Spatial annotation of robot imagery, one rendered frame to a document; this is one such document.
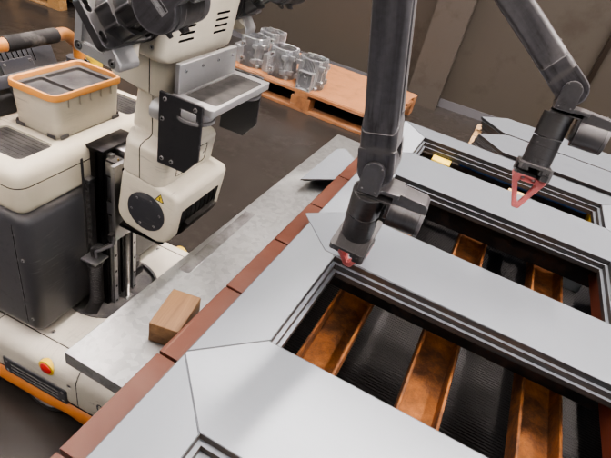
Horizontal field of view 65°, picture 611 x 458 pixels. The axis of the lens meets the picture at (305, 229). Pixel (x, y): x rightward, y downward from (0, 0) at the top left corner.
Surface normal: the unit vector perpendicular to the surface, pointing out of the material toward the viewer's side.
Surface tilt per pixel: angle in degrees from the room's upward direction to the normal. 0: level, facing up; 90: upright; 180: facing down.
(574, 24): 90
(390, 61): 92
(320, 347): 0
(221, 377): 0
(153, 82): 90
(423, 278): 0
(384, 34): 94
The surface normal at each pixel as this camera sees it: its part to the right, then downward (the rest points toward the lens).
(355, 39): -0.38, 0.47
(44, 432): 0.21, -0.80
